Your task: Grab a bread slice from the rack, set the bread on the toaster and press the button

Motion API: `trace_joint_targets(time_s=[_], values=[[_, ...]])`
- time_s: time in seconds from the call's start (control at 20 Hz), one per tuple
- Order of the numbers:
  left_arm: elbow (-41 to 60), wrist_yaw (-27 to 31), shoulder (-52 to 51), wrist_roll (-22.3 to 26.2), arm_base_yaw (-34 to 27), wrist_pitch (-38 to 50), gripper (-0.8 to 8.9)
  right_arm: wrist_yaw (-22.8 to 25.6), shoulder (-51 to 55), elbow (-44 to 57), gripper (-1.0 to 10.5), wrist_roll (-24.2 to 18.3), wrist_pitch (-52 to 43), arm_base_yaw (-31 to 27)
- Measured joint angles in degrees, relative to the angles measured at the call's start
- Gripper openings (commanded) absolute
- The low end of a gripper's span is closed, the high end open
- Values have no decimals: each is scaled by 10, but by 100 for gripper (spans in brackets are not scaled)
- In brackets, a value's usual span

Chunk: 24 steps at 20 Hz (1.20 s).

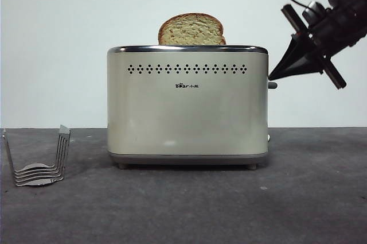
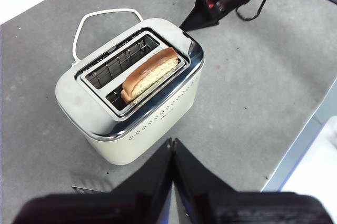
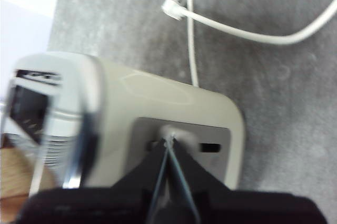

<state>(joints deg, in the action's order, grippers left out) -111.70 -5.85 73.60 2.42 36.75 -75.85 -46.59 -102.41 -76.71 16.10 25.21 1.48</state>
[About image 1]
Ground brown-crusted bread slice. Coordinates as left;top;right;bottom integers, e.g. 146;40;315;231
157;14;227;46

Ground cream two-slot toaster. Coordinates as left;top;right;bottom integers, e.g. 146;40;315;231
107;44;270;170

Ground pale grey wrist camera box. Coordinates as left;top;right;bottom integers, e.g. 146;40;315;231
302;1;326;24

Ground metal wire bread rack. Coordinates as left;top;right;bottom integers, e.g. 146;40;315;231
1;125;72;188

